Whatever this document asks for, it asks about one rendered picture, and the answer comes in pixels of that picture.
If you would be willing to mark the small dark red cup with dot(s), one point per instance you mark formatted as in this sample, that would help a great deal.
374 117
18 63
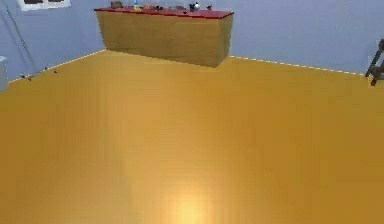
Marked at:
209 7

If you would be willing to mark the brown bowl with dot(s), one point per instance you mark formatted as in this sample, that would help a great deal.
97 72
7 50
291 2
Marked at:
116 4

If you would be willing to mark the wooden counter with red top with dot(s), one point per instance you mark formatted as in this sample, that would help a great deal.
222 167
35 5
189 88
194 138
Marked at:
166 36

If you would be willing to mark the black and white kettle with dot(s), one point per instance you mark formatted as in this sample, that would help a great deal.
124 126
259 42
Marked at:
194 6

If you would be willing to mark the blue and yellow bottle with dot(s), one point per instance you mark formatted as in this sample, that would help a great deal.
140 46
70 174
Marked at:
136 5

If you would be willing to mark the white framed window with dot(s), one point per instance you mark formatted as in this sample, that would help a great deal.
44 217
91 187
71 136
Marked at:
43 3

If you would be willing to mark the dark brown chair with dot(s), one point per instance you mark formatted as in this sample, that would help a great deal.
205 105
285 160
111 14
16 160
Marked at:
376 68

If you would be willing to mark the orange food item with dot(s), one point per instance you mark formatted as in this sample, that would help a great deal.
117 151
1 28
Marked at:
149 6

